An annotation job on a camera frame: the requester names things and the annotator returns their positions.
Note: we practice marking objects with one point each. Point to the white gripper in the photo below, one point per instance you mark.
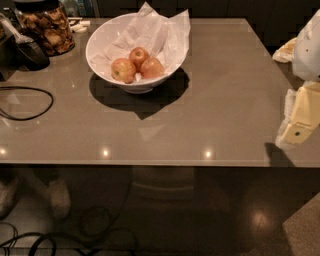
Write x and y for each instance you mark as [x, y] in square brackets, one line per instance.
[308, 55]

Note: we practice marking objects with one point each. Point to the glass jar of dried chips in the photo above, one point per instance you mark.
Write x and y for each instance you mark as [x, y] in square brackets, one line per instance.
[46, 21]

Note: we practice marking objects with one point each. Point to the black scoop with clear handle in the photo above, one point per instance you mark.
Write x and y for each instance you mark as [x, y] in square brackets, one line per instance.
[33, 56]

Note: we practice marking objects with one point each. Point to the white ceramic bowl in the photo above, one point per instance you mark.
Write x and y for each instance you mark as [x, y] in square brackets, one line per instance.
[100, 43]

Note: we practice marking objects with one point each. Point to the white crumpled paper liner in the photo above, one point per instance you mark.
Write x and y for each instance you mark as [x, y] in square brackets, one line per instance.
[150, 31]

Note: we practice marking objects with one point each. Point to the left red yellow apple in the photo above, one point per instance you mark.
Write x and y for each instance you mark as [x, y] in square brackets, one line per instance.
[123, 70]

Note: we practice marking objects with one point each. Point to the small white items behind bowl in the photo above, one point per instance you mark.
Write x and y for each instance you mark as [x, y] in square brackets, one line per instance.
[79, 26]

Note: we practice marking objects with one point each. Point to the white shoe under table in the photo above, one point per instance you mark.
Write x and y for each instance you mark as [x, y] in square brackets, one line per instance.
[59, 198]

